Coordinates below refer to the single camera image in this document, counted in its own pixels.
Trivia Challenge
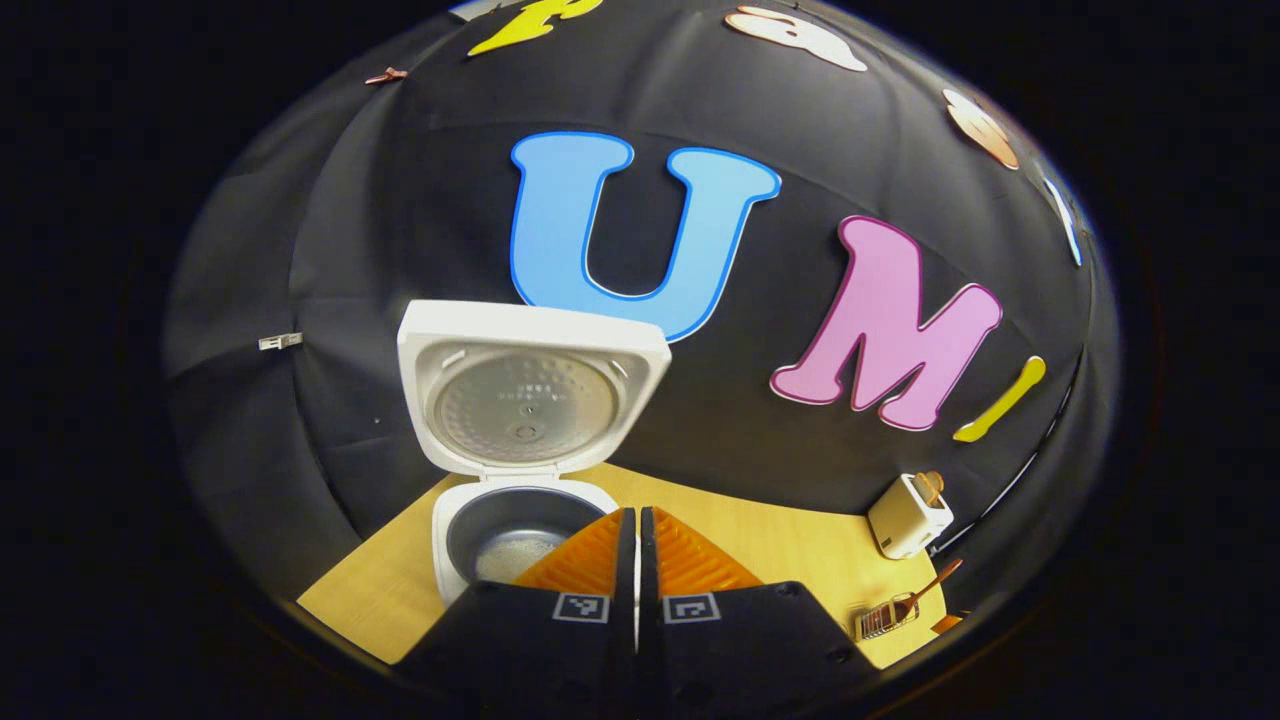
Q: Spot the white rice cooker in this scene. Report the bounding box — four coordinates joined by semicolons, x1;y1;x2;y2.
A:
397;300;673;608

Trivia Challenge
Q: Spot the brown wooden spoon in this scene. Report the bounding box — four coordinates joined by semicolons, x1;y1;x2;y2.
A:
893;558;964;621

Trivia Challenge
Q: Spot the white toaster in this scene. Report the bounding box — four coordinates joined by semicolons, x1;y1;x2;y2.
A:
867;472;955;561

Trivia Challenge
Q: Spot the pile of white rice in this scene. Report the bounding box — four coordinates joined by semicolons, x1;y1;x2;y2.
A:
475;530;571;584

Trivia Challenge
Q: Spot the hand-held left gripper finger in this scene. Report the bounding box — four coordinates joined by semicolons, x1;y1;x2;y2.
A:
395;507;638;720
638;507;881;720

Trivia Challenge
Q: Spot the black backdrop cloth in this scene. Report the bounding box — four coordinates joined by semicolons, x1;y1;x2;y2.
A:
165;0;1121;611

